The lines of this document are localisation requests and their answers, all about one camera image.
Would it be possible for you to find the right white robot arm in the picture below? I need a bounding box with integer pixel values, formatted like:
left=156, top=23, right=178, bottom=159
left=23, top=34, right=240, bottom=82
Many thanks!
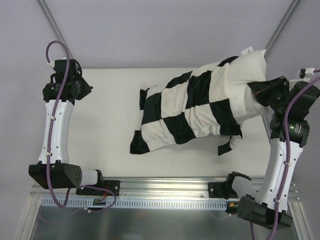
left=224, top=76, right=320, bottom=231

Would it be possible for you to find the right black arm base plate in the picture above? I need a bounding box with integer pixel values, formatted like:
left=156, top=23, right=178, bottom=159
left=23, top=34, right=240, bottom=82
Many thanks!
left=207, top=182, right=238, bottom=200

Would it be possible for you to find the aluminium mounting rail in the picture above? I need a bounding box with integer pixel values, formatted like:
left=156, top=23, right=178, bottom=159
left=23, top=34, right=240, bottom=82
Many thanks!
left=30, top=176, right=301, bottom=202

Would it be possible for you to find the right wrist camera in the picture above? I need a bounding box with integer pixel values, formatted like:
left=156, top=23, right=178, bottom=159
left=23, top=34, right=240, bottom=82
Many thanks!
left=299, top=67, right=316, bottom=82

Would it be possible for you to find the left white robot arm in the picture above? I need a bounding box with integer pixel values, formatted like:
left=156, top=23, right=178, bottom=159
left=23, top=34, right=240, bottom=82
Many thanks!
left=28, top=59, right=105, bottom=195

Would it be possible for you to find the left aluminium frame post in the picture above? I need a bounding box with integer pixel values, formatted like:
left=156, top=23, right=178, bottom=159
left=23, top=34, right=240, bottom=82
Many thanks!
left=36, top=0, right=73, bottom=58

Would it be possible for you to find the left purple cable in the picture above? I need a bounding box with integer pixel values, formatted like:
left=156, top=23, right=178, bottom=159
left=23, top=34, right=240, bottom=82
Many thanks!
left=44, top=40, right=117, bottom=209

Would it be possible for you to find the white slotted cable duct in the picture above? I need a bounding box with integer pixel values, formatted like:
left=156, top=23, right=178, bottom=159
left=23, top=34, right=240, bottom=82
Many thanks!
left=39, top=197, right=228, bottom=211

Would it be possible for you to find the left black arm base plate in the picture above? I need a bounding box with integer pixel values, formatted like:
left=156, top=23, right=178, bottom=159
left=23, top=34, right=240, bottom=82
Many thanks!
left=76, top=179, right=121, bottom=196

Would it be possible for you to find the right aluminium frame post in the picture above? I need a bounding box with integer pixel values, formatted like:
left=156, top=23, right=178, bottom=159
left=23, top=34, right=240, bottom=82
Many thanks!
left=265, top=0, right=302, bottom=53

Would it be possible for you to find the black white checkered pillowcase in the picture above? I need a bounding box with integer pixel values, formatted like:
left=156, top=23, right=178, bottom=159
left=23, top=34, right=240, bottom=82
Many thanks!
left=129, top=56, right=243, bottom=156

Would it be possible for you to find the aluminium frame post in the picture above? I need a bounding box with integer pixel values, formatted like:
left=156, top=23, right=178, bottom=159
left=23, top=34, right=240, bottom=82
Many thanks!
left=265, top=0, right=302, bottom=53
left=36, top=0, right=73, bottom=58

